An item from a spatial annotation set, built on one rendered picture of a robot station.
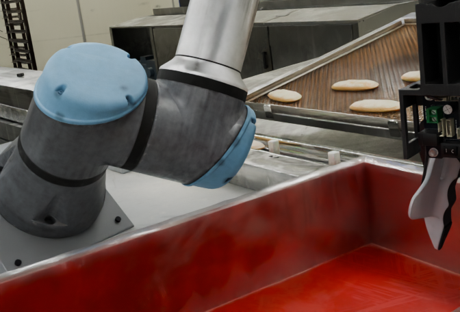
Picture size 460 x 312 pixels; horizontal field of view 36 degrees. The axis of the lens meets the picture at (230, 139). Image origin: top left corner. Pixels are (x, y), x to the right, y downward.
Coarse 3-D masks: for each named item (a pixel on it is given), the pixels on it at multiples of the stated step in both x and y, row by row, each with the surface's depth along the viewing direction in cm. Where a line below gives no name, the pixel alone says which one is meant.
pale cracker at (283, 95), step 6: (276, 90) 136; (282, 90) 135; (288, 90) 134; (270, 96) 135; (276, 96) 134; (282, 96) 132; (288, 96) 131; (294, 96) 130; (300, 96) 130; (288, 102) 130
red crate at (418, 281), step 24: (336, 264) 76; (360, 264) 75; (384, 264) 75; (408, 264) 74; (432, 264) 73; (264, 288) 73; (288, 288) 72; (312, 288) 71; (336, 288) 71; (360, 288) 70; (384, 288) 69; (408, 288) 69; (432, 288) 68; (456, 288) 67
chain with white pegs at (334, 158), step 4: (272, 140) 114; (276, 140) 114; (268, 144) 114; (272, 144) 114; (276, 144) 114; (272, 148) 114; (276, 148) 114; (272, 152) 114; (276, 152) 114; (332, 152) 103; (336, 152) 103; (328, 156) 103; (332, 156) 102; (336, 156) 102; (332, 160) 103; (336, 160) 103; (332, 164) 103
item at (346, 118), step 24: (408, 24) 160; (360, 48) 153; (408, 48) 143; (312, 72) 146; (336, 72) 141; (360, 72) 136; (384, 72) 132; (408, 72) 128; (264, 96) 138; (336, 96) 126; (336, 120) 115; (360, 120) 110; (384, 120) 106
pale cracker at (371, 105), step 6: (360, 102) 117; (366, 102) 116; (372, 102) 115; (378, 102) 114; (384, 102) 113; (390, 102) 113; (396, 102) 112; (354, 108) 116; (360, 108) 115; (366, 108) 114; (372, 108) 113; (378, 108) 113; (384, 108) 112; (390, 108) 111; (396, 108) 111
